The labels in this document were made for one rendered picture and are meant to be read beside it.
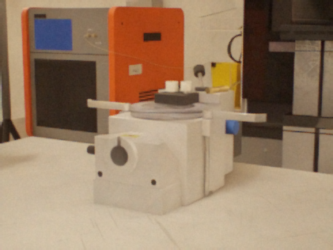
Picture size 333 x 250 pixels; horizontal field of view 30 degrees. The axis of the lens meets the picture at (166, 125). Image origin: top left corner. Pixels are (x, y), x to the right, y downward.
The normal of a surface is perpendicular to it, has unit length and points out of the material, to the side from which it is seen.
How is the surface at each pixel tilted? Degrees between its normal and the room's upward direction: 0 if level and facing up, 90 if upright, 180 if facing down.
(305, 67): 90
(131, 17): 90
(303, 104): 90
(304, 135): 90
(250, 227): 0
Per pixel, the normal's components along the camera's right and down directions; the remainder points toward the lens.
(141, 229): 0.00, -0.99
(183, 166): -0.51, 0.15
